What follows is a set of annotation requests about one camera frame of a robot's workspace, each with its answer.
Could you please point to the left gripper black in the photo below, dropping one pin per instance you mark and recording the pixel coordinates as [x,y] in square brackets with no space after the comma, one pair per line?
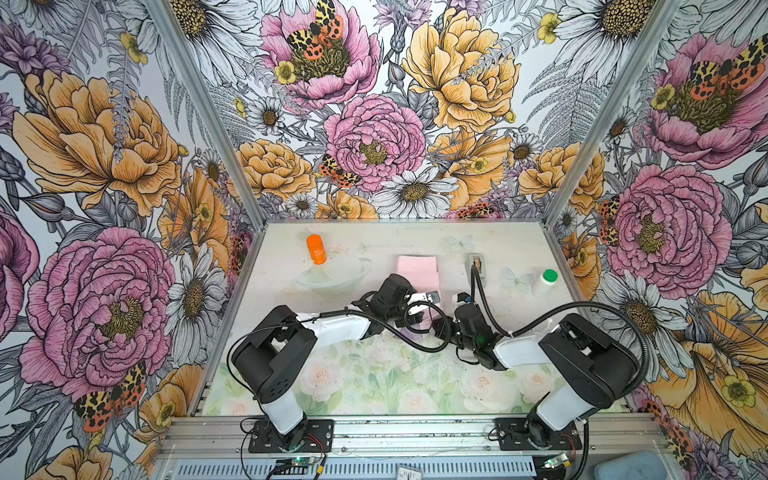
[415,318]

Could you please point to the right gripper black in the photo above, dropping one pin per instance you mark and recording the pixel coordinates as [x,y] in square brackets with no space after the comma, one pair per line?
[443,331]

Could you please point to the purple wrapping paper sheet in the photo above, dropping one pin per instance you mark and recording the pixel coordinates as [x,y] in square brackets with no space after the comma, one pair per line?
[422,273]

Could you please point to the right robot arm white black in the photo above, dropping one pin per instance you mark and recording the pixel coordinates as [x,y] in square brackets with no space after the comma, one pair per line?
[597,369]

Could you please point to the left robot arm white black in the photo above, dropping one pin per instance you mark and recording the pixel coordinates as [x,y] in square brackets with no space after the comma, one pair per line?
[268,360]

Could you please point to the grey tape dispenser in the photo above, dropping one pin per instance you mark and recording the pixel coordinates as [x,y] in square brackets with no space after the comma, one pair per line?
[475,266]

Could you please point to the white bottle green cap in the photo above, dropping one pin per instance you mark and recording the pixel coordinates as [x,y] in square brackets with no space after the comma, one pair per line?
[544,283]

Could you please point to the orange tube bottle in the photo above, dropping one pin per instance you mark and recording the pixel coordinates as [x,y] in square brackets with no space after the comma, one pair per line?
[316,249]

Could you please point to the blue-grey cloth pad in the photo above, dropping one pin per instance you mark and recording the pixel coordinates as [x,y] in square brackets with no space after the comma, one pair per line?
[639,465]

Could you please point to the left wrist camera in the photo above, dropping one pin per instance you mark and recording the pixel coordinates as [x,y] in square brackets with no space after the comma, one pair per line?
[432,297]

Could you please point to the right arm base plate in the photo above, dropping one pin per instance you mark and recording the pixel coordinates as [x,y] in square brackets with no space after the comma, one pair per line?
[518,434]

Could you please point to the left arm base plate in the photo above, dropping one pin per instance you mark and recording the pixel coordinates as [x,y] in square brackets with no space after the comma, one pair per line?
[309,436]

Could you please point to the aluminium front rail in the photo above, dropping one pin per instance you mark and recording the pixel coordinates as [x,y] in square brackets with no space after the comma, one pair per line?
[416,436]

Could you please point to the white slotted cable duct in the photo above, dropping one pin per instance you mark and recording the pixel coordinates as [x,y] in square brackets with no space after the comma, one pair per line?
[504,467]

